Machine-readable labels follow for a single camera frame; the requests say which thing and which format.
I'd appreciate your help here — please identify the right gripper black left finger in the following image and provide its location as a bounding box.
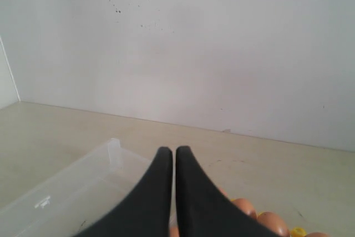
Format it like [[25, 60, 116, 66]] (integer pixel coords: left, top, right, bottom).
[[77, 147, 173, 237]]

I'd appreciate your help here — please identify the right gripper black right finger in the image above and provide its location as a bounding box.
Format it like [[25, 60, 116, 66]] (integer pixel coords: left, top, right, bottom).
[[175, 146, 276, 237]]

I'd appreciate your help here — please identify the yellow plastic egg tray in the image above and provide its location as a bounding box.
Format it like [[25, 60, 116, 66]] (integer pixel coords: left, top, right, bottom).
[[229, 198, 308, 237]]

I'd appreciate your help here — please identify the brown egg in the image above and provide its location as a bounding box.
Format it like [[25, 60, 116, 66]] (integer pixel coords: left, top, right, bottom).
[[169, 226, 180, 237]]

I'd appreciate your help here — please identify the clear plastic bin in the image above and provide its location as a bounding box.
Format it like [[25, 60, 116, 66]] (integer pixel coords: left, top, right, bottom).
[[1, 139, 151, 236]]

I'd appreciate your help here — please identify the brown egg placed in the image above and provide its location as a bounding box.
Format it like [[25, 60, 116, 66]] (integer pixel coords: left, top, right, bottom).
[[305, 232, 330, 237], [257, 211, 290, 237], [231, 198, 257, 219]]

